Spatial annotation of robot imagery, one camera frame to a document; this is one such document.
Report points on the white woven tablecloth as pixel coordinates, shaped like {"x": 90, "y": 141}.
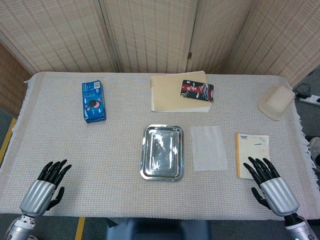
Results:
{"x": 112, "y": 155}

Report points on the white power strip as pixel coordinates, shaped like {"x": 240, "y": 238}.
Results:
{"x": 309, "y": 98}

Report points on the beige paper food container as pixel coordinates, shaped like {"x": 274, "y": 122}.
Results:
{"x": 276, "y": 102}

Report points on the dark patterned snack packet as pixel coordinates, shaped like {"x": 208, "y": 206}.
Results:
{"x": 197, "y": 90}

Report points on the beige spiral notebook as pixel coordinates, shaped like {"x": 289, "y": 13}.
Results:
{"x": 172, "y": 96}

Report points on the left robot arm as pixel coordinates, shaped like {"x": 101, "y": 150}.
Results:
{"x": 17, "y": 228}

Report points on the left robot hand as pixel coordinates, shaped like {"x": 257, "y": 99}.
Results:
{"x": 40, "y": 195}

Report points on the rectangular metal tray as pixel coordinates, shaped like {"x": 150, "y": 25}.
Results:
{"x": 162, "y": 152}

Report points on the woven folding screen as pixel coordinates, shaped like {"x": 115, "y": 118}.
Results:
{"x": 155, "y": 35}

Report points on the blue Oreo cookie box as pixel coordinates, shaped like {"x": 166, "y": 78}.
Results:
{"x": 93, "y": 101}

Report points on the white booklet with orange spine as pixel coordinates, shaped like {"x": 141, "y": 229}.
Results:
{"x": 251, "y": 150}

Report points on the translucent white sheet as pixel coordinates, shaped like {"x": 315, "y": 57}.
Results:
{"x": 209, "y": 148}

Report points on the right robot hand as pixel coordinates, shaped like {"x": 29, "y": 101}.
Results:
{"x": 277, "y": 193}

